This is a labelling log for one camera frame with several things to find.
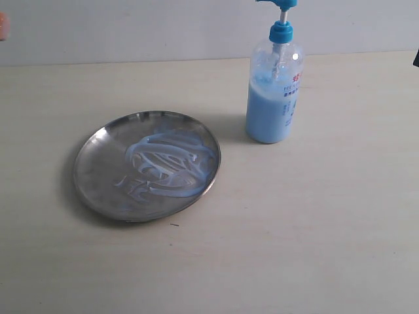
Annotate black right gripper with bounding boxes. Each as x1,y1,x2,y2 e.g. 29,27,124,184
412,51,419,67

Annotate blue pump lotion bottle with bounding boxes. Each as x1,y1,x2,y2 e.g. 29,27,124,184
246,0,304,144

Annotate blue soap smear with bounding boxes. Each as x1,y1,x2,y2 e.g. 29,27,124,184
113,130,217,203

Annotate round stainless steel plate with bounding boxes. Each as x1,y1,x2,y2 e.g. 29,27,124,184
73,111,221,222

